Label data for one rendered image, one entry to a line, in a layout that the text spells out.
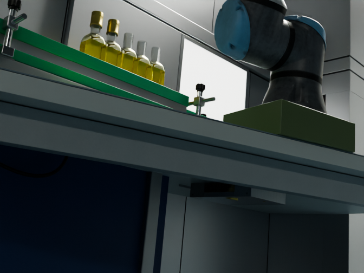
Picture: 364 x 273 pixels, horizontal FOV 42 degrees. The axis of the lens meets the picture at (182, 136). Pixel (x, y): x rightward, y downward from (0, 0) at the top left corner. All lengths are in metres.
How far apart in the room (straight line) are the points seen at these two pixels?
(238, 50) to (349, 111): 1.16
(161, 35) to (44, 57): 0.71
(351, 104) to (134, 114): 1.48
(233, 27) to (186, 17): 0.94
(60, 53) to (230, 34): 0.40
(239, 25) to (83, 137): 0.41
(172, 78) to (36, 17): 0.54
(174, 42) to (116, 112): 1.07
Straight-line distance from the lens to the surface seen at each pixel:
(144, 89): 1.29
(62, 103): 0.73
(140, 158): 0.80
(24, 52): 1.11
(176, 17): 1.85
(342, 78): 2.17
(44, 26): 1.50
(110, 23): 1.44
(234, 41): 0.99
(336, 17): 2.31
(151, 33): 1.72
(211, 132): 0.83
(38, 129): 0.76
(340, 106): 2.13
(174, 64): 1.77
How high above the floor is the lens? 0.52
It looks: 13 degrees up
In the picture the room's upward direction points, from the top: 5 degrees clockwise
